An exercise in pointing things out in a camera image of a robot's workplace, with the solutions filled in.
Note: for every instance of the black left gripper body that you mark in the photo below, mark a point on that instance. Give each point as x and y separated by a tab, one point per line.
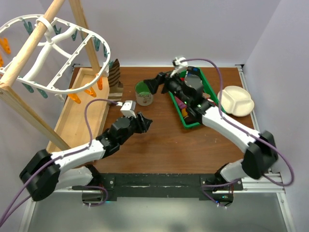
135	127

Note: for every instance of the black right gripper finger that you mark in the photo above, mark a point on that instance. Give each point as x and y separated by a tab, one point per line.
162	76
153	84

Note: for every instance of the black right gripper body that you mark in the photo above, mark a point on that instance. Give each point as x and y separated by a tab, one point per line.
174	85

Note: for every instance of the black blue logo sock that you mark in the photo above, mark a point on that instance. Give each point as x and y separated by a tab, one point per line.
193	71

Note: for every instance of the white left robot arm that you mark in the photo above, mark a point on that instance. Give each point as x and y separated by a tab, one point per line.
41	174

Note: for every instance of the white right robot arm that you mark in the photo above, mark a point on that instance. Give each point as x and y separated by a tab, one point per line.
256	147

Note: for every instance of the green ceramic mug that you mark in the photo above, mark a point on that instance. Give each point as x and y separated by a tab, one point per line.
143	95

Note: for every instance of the green plastic tray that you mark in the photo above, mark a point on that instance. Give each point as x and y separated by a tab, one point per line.
199	97

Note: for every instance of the cream divided plate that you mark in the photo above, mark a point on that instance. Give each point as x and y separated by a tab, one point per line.
236	101

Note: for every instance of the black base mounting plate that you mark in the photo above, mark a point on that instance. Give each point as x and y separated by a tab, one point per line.
166	186

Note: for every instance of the wooden drying rack frame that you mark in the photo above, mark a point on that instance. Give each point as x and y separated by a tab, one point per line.
24	67

